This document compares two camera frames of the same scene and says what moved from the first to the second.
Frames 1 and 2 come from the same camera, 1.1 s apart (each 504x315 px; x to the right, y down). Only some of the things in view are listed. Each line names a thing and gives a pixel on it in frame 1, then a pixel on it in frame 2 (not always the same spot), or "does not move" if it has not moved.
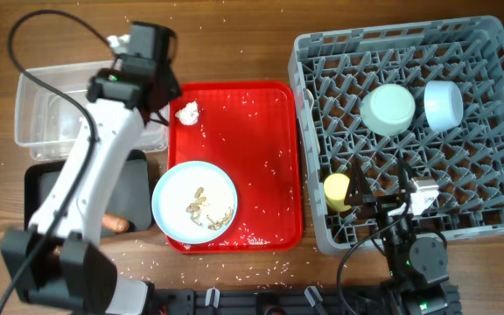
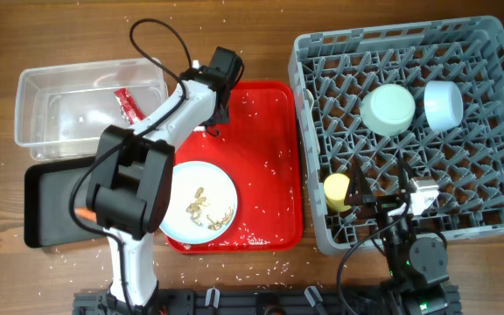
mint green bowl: (388, 109) does not move
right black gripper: (383, 206) does not move
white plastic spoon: (309, 96) does not move
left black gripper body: (172, 89) to (221, 116)
